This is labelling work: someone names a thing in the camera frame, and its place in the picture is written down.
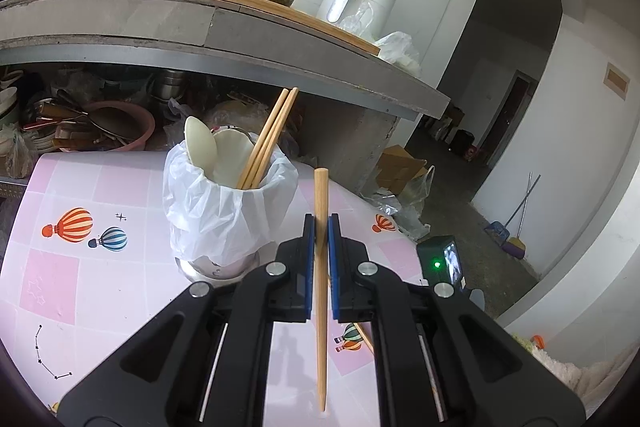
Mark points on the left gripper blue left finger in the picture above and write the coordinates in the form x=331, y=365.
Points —
x=203, y=359

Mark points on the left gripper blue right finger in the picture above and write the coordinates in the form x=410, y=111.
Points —
x=439, y=359

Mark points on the wooden chopstick five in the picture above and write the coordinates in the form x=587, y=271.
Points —
x=364, y=336

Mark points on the wooden chopstick four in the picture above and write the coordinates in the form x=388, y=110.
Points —
x=321, y=273

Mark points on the wooden chopstick two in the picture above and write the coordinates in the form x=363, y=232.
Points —
x=263, y=159

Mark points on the white shell-shaped rice paddle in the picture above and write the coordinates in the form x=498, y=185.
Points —
x=233, y=148

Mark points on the white plastic soup spoon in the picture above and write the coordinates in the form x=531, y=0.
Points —
x=200, y=146

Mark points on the wooden chopstick one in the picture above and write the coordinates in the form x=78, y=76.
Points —
x=262, y=138

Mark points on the right forearm fuzzy sleeve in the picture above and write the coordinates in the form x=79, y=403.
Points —
x=593, y=383

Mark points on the broom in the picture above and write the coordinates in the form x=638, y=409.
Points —
x=507, y=235

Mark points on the steel utensil holder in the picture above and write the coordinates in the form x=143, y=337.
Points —
x=205, y=270

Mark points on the cardboard box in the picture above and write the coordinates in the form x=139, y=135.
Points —
x=396, y=168

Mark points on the white plastic bag liner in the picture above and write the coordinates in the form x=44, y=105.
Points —
x=221, y=223

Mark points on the bag of yellow food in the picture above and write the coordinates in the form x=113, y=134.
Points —
x=248, y=117

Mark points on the pink plastic basin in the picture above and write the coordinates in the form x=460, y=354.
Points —
x=136, y=123

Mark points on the stack of white bowls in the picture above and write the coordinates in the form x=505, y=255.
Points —
x=9, y=101

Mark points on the wooden cutting board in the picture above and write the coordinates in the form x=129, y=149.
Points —
x=307, y=22

